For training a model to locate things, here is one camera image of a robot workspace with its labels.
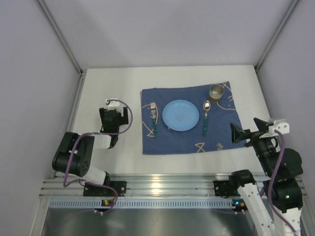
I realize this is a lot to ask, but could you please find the metal spoon green handle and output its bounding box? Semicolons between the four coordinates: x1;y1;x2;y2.
203;100;211;136

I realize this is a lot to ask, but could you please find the metal fork green handle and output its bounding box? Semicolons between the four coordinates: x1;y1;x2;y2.
150;102;157;138

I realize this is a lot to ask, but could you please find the metal cup brown band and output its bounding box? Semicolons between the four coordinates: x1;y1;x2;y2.
209;84;224;102

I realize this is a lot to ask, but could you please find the blue plastic plate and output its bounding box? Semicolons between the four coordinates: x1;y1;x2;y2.
162;100;199;132

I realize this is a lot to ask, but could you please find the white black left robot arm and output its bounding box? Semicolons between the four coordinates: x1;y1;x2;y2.
52;107;129;185

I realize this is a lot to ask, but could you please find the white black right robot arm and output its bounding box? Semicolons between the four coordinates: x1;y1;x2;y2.
229;118;303;236

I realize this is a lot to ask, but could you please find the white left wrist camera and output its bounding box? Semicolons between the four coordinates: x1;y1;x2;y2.
105;98;120;108

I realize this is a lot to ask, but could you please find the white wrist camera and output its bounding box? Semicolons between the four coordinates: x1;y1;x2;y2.
268;118;290;135
105;98;120;108

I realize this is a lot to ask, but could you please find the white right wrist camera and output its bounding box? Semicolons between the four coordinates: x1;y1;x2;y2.
268;118;290;135

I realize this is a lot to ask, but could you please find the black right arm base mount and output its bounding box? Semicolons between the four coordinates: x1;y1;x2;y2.
213;180;239;198

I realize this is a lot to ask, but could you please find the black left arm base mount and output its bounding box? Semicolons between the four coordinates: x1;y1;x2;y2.
83;181;127;197

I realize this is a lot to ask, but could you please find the aluminium frame rail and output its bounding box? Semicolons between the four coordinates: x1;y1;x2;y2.
39;174;229;198

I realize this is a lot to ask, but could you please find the perforated blue cable duct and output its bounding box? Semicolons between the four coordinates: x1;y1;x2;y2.
49;199;246;209

